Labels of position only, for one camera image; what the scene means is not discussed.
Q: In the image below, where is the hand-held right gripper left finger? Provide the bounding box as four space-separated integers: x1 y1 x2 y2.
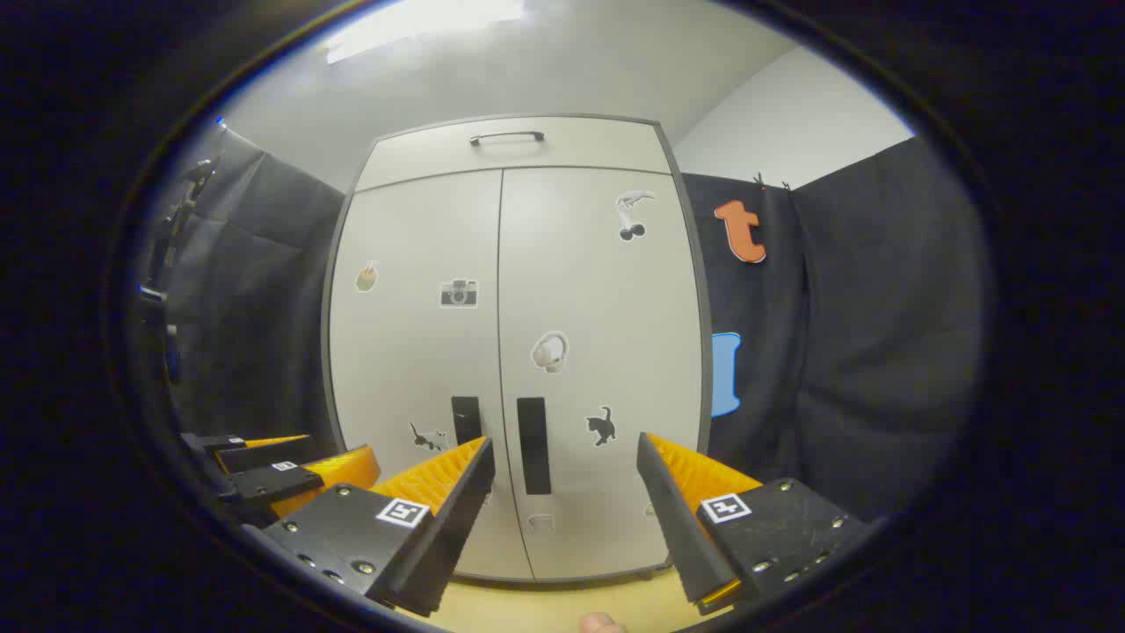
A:
262 435 496 618

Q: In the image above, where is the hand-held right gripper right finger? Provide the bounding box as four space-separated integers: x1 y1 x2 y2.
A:
636 432 873 615

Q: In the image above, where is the black door handle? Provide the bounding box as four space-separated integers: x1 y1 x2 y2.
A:
516 397 552 496
451 396 483 445

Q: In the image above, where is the grey double-door shoe cabinet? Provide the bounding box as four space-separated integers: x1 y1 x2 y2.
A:
322 113 713 586

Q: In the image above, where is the light grey cabinet door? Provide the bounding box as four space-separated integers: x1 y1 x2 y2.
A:
497 165 706 581
330 169 534 581

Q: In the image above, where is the light grey cabinet drawer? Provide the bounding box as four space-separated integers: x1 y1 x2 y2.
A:
354 116 673 193

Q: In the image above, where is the black backdrop cloth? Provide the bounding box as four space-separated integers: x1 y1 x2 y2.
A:
132 123 994 528

